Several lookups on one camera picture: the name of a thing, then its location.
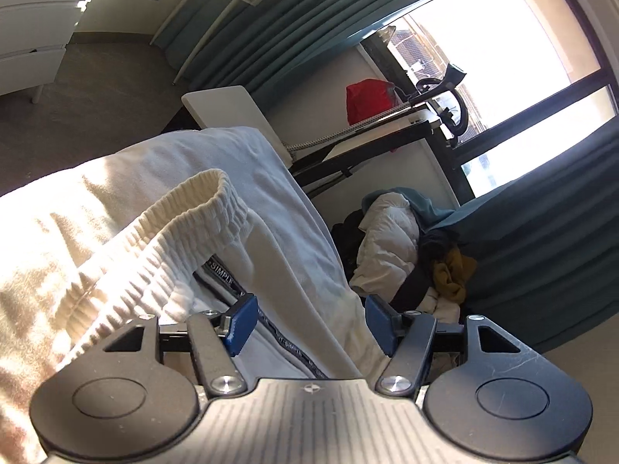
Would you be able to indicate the white dresser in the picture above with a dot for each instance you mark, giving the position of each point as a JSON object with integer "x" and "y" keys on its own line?
{"x": 29, "y": 63}

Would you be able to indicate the pile of pale clothes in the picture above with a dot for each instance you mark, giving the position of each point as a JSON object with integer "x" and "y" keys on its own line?
{"x": 440, "y": 307}

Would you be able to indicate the white puffer jacket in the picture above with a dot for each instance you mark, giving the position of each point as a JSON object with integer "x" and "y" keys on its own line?
{"x": 387, "y": 241}

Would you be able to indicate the mustard garment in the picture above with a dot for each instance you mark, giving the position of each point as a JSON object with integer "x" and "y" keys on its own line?
{"x": 452, "y": 270}

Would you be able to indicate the red bag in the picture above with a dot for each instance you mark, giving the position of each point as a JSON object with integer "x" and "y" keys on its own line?
{"x": 367, "y": 99}

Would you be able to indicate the black desk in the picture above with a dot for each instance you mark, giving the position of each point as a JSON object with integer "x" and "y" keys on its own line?
{"x": 377, "y": 138}

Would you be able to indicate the dark clothing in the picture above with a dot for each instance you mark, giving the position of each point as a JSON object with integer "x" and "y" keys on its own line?
{"x": 346, "y": 246}

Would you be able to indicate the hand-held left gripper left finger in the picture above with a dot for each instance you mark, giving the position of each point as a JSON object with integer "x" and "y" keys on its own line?
{"x": 242, "y": 324}

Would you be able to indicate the window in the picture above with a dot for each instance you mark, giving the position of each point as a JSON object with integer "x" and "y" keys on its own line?
{"x": 508, "y": 34}

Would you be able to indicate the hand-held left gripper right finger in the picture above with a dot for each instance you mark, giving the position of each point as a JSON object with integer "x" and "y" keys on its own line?
{"x": 379, "y": 321}

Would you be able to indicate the white flat board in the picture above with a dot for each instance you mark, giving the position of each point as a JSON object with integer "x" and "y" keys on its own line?
{"x": 227, "y": 106}

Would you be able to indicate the cream sweatpants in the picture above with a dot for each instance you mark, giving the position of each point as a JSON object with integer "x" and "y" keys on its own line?
{"x": 145, "y": 203}

